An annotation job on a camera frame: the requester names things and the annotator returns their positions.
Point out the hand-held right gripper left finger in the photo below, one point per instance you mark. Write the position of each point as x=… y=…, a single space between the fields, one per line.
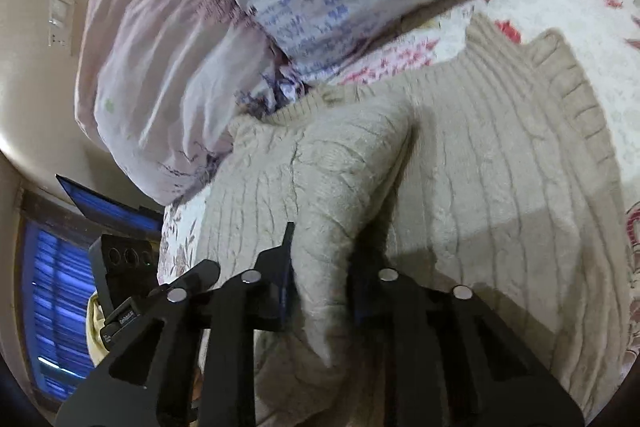
x=280 y=287

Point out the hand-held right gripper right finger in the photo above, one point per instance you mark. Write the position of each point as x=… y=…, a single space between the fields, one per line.
x=360 y=297

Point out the pink floral pillow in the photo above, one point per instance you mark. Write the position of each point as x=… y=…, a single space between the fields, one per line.
x=165 y=72

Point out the blue lit window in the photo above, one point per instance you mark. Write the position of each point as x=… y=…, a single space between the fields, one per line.
x=55 y=297

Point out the white wall switch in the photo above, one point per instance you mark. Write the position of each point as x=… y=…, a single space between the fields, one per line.
x=61 y=19

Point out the dark screen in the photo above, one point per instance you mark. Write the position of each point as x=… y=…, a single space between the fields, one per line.
x=110 y=207

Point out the floral quilted bedspread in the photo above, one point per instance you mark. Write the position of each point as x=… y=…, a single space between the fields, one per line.
x=575 y=22

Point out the yellow cloth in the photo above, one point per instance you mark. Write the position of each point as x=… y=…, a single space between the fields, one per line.
x=95 y=332

